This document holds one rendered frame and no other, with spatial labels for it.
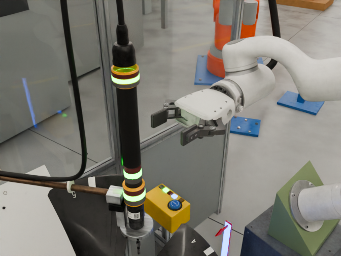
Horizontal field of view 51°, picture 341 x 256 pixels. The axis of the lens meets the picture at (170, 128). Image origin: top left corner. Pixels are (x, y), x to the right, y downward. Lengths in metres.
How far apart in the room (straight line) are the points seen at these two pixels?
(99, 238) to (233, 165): 2.45
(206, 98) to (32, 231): 0.63
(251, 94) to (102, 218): 0.46
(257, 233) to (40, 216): 0.82
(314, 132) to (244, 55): 3.17
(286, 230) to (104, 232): 0.75
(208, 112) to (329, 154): 2.99
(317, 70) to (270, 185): 2.40
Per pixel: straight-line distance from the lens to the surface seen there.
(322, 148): 3.72
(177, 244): 1.09
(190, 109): 0.72
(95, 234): 0.92
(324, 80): 0.78
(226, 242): 1.21
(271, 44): 0.79
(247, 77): 0.82
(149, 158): 1.85
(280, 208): 1.37
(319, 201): 1.34
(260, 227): 1.51
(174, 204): 1.34
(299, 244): 1.43
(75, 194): 0.92
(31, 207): 1.11
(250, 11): 4.48
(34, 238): 1.11
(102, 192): 0.73
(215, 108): 0.72
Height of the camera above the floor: 2.03
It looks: 33 degrees down
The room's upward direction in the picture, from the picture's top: straight up
